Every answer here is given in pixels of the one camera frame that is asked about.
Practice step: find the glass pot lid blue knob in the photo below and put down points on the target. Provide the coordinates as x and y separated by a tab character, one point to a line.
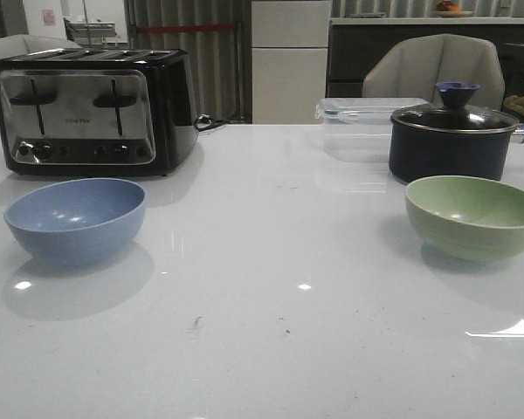
454	113

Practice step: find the green bowl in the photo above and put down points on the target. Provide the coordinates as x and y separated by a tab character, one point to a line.
465	217

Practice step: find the black and chrome toaster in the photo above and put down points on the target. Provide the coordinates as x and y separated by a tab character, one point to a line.
96	112

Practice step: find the dark blue saucepan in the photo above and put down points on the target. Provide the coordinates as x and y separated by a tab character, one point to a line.
417	152

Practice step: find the dark kitchen counter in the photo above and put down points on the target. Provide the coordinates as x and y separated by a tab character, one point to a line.
357	44

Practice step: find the blue bowl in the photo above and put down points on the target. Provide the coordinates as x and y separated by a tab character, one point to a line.
78	222

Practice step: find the grey chair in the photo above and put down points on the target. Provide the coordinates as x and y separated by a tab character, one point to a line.
413	67
21	44

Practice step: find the clear plastic food container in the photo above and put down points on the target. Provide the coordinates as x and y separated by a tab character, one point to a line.
359	129

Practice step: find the grey chair right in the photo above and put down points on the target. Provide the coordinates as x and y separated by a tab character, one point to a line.
413	67

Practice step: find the white cabinet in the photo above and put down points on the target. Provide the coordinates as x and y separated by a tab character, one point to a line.
289	60

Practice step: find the fruit bowl on counter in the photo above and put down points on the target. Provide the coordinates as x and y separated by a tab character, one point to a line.
447	8

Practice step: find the grey chair left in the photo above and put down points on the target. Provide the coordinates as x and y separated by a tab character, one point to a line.
21	44

